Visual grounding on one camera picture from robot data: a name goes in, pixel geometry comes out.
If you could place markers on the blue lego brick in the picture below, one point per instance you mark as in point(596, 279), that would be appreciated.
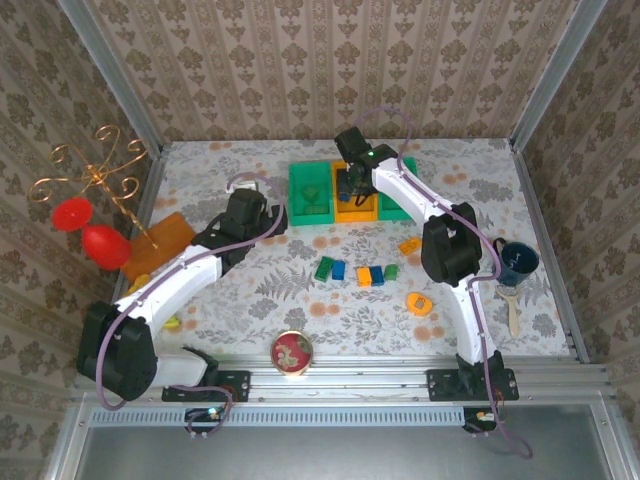
point(339, 270)
point(345, 193)
point(377, 275)

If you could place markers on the orange lego brick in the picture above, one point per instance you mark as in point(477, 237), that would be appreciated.
point(364, 277)
point(410, 246)

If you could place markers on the round orange plastic piece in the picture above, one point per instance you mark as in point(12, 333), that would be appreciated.
point(419, 304)

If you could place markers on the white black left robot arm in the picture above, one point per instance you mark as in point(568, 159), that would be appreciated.
point(175, 280)

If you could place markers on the orange plastic bin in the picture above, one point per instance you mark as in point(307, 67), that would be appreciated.
point(355, 212)

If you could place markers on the green plastic bin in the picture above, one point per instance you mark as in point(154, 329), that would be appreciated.
point(392, 210)
point(310, 172)

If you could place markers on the small green lego brick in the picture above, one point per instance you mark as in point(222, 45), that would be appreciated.
point(391, 271)

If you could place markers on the orange wooden board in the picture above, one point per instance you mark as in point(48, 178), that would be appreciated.
point(160, 240)

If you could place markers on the round red gold dish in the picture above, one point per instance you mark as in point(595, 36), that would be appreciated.
point(292, 353)

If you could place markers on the yellow banana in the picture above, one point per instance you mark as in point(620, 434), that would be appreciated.
point(136, 286)

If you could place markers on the red plastic goblet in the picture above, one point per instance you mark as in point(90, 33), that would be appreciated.
point(102, 245)

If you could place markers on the dark blue mug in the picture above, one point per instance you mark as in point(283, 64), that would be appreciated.
point(517, 262)

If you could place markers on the wooden spoon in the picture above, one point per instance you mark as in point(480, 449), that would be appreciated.
point(513, 310)

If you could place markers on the black controller board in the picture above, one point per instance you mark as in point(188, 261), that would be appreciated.
point(202, 416)
point(480, 417)

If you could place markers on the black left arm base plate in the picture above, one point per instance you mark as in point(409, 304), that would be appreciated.
point(235, 387)

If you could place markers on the aluminium front rail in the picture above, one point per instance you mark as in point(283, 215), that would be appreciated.
point(350, 385)

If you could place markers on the aluminium side rail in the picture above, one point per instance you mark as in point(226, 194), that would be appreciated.
point(537, 215)

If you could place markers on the aluminium frame post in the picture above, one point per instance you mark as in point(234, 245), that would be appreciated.
point(550, 75)
point(110, 75)

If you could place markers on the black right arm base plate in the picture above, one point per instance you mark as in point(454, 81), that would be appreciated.
point(442, 385)

